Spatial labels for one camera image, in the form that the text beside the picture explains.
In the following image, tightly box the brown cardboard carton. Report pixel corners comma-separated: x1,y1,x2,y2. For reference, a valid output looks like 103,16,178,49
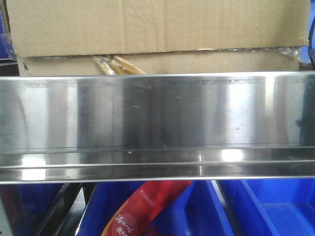
0,0,311,76

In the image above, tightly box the blue plastic bin middle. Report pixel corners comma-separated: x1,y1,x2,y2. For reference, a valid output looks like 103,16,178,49
75,180,233,236

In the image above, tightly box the blue plastic bin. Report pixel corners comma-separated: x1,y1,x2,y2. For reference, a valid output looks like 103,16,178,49
219,178,315,236
14,183,64,222
75,180,233,236

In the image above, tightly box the red snack bag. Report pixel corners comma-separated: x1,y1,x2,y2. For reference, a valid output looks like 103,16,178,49
101,180,192,236

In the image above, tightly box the blue plastic bin right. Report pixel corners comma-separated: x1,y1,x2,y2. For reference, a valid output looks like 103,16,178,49
219,178,315,236

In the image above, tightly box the blue plastic bin lower left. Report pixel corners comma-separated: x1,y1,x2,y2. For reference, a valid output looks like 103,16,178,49
14,183,64,222

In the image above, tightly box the blue bin upper left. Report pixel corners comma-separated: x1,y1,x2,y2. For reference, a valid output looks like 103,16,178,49
0,11,16,60

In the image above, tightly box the stainless steel shelf rail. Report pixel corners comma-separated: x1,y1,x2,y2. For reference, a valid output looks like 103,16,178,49
0,72,315,184

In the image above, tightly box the black shelf frame bar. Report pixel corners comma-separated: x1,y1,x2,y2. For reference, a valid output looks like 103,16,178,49
34,183,95,236

